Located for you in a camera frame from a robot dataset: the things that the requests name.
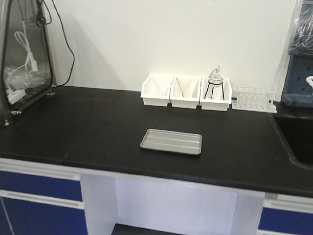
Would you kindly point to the white storage bin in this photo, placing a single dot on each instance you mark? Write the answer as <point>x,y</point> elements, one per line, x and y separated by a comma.
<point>217,103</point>
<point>191,89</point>
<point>155,90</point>

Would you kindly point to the silver metal tray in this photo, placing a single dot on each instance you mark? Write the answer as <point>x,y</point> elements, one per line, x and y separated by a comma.
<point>172,141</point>

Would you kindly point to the round glass flask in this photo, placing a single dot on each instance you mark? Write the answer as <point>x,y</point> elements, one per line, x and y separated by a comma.
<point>215,76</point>

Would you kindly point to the white test tube rack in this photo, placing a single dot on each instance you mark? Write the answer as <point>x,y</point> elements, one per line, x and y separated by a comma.
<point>254,99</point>

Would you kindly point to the right white storage bin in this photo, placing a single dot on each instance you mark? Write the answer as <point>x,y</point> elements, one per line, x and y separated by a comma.
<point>217,103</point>

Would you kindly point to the steel glass-door cabinet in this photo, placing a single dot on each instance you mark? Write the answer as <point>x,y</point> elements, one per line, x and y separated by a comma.
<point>26,68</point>

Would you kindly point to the blue plastic crate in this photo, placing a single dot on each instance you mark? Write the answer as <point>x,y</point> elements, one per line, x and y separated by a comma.
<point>297,91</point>

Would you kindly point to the black metal tripod stand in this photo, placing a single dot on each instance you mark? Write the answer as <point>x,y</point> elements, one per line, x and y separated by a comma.
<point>214,90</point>

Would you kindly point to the blue cabinet drawer right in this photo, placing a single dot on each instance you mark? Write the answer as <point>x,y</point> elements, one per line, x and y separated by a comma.
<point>291,222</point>

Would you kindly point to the black lab sink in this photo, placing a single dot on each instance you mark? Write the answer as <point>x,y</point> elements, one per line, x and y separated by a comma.
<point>296,136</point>

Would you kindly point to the middle white storage bin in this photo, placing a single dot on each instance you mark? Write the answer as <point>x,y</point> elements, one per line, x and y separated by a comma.
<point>191,89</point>

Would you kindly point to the blue cabinet drawer left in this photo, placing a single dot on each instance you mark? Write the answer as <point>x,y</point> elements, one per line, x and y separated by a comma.
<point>41,205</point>

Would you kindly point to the blue cabinet drawer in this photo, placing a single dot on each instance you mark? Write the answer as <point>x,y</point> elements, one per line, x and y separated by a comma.
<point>291,222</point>
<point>41,205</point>

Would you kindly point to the left white storage bin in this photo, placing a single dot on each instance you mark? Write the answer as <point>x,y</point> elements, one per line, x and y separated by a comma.
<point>155,90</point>

